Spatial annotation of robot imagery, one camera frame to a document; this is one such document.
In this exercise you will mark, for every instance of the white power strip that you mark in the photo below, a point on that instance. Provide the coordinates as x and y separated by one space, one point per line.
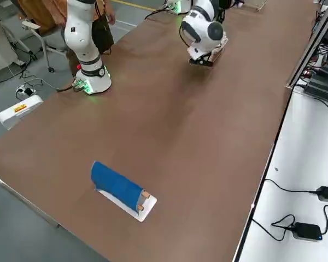
22 89

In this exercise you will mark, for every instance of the white side desk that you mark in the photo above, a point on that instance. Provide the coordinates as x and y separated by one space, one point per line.
303 152

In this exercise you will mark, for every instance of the white floor cabinet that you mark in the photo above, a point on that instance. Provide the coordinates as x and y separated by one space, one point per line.
0 41

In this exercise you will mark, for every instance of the person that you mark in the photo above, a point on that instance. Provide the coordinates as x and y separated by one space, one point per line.
43 13

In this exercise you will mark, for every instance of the blue rolled mat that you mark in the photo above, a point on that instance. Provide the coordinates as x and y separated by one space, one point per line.
112 183

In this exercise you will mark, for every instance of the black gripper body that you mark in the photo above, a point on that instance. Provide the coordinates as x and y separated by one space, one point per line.
196 60
226 3

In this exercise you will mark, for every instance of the black tote bag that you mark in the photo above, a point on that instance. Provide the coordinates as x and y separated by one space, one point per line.
102 32

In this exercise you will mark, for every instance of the white frame chair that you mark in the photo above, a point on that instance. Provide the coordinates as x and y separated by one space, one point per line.
30 25

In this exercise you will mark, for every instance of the white flat tray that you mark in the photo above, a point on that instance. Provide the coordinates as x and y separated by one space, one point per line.
149 210

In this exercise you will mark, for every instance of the white controller box yellow label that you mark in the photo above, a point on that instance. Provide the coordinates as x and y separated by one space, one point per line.
24 109

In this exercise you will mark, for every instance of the black adapter blue light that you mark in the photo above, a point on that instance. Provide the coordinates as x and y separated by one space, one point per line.
306 230

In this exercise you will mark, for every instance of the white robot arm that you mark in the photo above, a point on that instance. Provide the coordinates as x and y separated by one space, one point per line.
82 41
180 7

